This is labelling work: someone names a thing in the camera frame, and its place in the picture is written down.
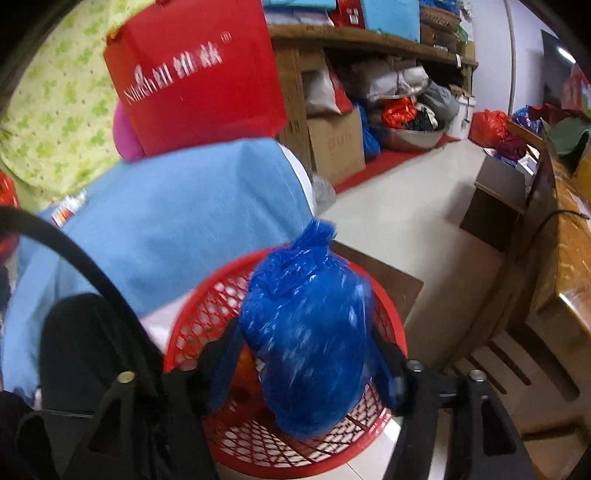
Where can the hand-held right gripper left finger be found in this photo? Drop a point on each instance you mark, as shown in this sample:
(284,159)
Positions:
(214,387)

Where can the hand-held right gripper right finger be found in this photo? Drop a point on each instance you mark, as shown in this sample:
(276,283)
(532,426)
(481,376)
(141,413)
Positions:
(392,387)

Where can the red mesh basket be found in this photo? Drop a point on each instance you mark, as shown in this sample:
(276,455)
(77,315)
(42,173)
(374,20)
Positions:
(277,447)

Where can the blue plastic bag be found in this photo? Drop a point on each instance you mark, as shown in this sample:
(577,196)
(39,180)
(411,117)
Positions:
(304,332)
(369,138)

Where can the brown board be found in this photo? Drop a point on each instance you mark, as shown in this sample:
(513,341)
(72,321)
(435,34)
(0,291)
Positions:
(392,281)

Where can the black fabric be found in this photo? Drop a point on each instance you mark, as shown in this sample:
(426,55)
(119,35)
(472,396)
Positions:
(83,346)

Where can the blue bed cloth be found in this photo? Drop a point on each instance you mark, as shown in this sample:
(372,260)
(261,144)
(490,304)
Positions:
(175,221)

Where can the grey translucent plastic bag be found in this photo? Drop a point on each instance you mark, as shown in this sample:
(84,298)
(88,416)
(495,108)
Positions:
(323,194)

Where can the wooden bench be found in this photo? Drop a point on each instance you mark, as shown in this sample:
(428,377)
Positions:
(568,258)

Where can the red floor mat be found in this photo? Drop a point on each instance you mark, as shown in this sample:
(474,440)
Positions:
(392,159)

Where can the orange and white carton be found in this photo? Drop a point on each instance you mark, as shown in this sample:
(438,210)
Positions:
(69,207)

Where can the brown cardboard box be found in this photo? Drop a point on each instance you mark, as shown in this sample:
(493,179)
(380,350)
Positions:
(334,147)

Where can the steel basin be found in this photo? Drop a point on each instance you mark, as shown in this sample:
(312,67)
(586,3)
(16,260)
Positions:
(411,138)

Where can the hanging blue plastic bag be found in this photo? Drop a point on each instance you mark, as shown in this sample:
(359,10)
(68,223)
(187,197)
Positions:
(369,138)

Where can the magenta pillow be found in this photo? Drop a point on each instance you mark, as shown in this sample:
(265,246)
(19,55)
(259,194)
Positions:
(127,138)

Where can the knotted red plastic bag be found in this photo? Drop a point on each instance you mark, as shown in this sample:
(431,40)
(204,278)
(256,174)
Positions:
(489,127)

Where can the white bucket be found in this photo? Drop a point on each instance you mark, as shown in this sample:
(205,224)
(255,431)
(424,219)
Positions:
(461,115)

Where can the red paper bag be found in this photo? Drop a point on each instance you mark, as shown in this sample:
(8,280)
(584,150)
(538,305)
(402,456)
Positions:
(194,92)

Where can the grey sack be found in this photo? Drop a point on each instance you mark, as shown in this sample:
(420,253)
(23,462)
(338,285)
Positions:
(388,78)

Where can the green cloth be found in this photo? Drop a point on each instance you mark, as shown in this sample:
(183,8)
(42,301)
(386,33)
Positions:
(570,134)

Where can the green floral blanket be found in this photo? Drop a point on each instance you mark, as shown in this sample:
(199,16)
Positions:
(55,115)

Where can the wooden shelf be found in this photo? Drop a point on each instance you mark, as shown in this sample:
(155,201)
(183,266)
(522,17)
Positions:
(369,44)

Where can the white pipe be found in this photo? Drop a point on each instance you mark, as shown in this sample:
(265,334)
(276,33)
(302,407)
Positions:
(510,55)

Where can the folded blue fabric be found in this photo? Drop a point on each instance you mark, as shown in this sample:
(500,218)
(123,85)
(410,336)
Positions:
(392,18)

